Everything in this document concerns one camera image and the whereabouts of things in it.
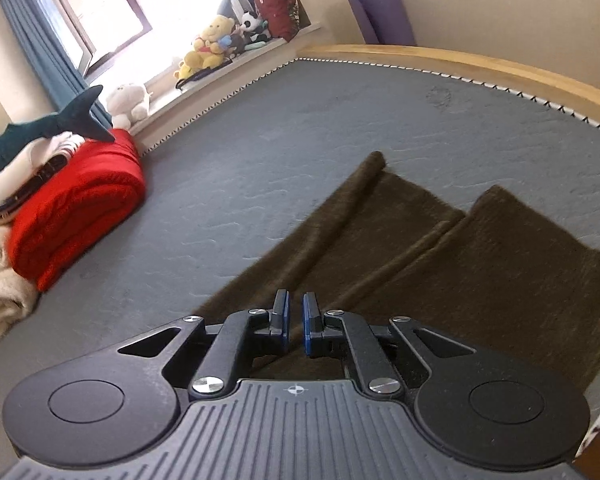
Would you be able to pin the purple yoga mat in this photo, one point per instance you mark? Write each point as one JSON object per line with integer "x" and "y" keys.
{"x": 385, "y": 17}

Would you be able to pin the dark red cushion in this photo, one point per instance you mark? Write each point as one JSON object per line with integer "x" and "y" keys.
{"x": 275, "y": 2}

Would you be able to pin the window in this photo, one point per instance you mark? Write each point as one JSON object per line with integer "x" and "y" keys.
{"x": 130, "y": 5}

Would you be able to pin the grey quilted mattress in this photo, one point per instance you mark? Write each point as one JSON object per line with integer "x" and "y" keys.
{"x": 280, "y": 150}

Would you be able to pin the dark teal shark plush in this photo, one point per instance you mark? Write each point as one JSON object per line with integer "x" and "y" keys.
{"x": 30, "y": 130}

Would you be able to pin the red folded blanket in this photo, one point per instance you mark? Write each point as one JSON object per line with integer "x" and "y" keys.
{"x": 80, "y": 200}

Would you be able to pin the white window sill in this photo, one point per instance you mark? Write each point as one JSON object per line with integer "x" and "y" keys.
{"x": 190, "y": 95}

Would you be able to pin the white plush toy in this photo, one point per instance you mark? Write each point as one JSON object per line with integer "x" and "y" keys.
{"x": 127, "y": 105}

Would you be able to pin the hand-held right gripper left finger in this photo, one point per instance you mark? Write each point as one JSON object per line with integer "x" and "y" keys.
{"x": 280, "y": 320}

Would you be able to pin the wooden bed frame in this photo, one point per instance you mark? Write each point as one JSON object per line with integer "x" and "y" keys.
{"x": 480, "y": 60}

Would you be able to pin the white folded bedding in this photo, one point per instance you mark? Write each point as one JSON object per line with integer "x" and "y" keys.
{"x": 35, "y": 157}

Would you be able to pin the pale yellow plush toy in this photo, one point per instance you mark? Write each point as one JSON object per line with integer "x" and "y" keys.
{"x": 186, "y": 69}

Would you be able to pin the yellow bear plush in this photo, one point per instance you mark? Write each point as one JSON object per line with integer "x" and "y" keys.
{"x": 212, "y": 40}

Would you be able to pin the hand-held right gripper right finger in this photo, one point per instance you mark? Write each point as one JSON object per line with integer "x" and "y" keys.
{"x": 310, "y": 325}

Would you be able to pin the navy star-patterned blanket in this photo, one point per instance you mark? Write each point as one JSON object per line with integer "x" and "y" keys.
{"x": 30, "y": 188}

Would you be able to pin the panda plush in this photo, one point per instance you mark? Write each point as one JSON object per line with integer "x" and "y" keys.
{"x": 250, "y": 22}

